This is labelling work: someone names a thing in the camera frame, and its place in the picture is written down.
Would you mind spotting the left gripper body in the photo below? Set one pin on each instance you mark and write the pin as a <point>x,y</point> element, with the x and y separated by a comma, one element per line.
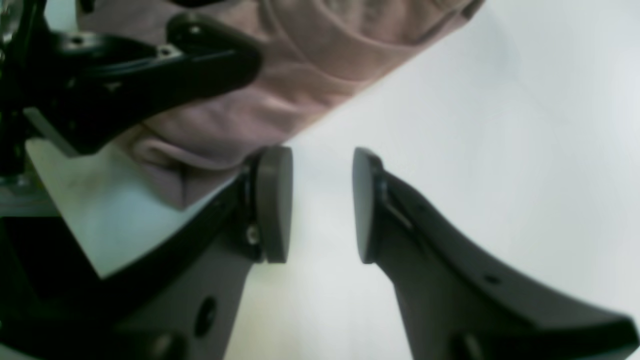
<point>81,89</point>

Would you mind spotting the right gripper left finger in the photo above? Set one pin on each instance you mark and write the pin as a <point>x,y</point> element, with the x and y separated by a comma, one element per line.
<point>178,302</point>

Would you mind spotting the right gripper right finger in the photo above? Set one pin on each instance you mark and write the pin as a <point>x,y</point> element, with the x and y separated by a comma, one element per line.
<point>458,302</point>

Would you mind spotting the mauve pink T-shirt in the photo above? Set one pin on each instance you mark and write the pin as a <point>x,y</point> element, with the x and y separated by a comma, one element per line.
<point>317,55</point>

